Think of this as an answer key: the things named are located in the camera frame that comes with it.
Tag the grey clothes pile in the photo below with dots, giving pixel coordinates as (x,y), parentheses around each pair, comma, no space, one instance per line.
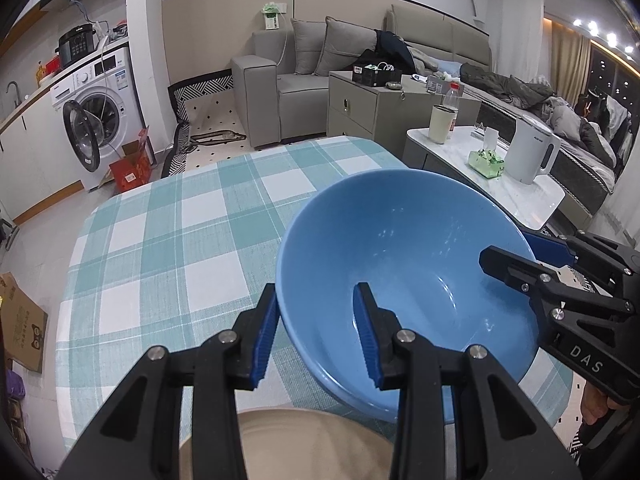
(575,125)

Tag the white kitchen counter cabinet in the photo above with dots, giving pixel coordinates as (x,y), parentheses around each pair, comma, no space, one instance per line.
(30,160)

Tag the dark metal frame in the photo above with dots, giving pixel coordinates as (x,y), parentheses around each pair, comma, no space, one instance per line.
(220,136)

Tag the red cardboard box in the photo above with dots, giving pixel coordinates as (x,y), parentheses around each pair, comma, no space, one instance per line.
(130,172)

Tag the beige curtain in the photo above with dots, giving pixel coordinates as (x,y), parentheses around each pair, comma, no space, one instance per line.
(570,60)

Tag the white sheer curtain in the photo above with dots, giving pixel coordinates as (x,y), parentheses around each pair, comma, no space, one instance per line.
(520,20)

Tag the black pressure cooker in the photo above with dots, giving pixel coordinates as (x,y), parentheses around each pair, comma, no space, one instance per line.
(75,45)

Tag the white electric kettle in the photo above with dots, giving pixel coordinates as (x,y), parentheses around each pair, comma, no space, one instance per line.
(527,150)

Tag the large beige plate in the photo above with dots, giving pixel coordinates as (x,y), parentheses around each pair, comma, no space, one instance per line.
(300,445)

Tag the white and green wall device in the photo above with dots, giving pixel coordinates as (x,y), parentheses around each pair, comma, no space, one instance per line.
(272,16)

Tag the dark jacket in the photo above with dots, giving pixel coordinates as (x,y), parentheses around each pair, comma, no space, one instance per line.
(390,50)

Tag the marble coffee table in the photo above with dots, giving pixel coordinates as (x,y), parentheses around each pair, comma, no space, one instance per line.
(530,200)

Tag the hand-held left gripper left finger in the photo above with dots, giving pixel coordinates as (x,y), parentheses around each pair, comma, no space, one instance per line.
(265,340)

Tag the metal faucet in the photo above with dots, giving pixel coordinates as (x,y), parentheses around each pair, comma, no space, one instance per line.
(12,92)

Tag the red container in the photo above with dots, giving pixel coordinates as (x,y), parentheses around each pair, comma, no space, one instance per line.
(52,67)

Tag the grey drawer cabinet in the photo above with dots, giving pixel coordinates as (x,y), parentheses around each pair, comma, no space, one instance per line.
(360,110)

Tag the white wall cabinet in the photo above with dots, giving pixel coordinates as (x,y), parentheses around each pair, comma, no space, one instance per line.
(40,15)

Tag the brown cardboard box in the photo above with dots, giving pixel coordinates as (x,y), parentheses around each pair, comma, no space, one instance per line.
(22,325)

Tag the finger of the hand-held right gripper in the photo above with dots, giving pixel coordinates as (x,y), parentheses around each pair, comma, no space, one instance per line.
(510,267)
(550,250)

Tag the beige tumbler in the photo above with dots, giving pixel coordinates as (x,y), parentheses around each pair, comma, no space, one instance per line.
(440,125)

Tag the grey sofa cushion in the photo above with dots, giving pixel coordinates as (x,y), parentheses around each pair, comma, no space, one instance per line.
(345,45)
(305,47)

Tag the plastic bottle with red cap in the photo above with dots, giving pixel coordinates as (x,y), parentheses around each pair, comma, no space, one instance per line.
(452,97)

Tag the light blue cloth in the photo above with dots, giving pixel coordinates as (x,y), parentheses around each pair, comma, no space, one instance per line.
(447,66)

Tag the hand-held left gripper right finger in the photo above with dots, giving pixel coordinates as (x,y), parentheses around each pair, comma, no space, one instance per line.
(367,345)

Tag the dark olive coat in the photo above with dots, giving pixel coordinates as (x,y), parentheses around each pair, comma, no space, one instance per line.
(505,85)

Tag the hanging clothes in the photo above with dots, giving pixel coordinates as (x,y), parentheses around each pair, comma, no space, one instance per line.
(610,130)

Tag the white washing machine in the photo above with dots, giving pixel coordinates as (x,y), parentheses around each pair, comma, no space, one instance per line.
(120,105)

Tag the teal checked tablecloth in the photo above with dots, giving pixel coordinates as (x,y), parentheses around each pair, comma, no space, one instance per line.
(150,270)

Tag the black box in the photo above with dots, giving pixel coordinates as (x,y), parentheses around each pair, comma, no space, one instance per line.
(375,76)

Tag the grey sofa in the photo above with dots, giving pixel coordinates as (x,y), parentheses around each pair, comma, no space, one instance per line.
(260,95)

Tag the floor mop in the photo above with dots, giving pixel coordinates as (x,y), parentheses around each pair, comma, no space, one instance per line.
(10,235)

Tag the green tissue pack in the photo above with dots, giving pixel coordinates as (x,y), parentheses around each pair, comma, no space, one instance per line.
(485,164)

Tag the large blue bowl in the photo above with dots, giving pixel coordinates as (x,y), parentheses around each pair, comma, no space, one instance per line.
(410,260)

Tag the person's right hand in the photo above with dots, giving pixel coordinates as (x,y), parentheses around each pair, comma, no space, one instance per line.
(594,407)

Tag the yellow bottle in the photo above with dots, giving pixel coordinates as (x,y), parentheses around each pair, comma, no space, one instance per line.
(40,75)

